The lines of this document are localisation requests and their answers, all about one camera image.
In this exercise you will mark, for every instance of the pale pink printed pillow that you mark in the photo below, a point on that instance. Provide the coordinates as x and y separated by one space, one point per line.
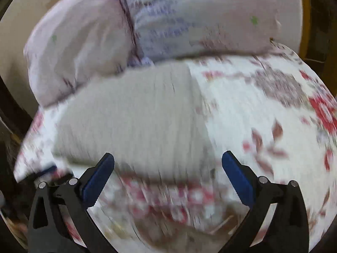
168 23

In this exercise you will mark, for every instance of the grey small garment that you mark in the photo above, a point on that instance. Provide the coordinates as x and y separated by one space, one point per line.
137 116

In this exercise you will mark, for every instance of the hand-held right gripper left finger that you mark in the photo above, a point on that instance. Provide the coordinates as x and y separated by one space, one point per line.
95 179

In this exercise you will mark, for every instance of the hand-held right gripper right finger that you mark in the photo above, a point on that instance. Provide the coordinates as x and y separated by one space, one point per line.
237 174

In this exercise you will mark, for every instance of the yellow wooden frame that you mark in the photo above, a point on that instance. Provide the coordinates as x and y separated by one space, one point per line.
305 15

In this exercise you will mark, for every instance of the floral printed bed sheet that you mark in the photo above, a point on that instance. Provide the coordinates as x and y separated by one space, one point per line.
252 126

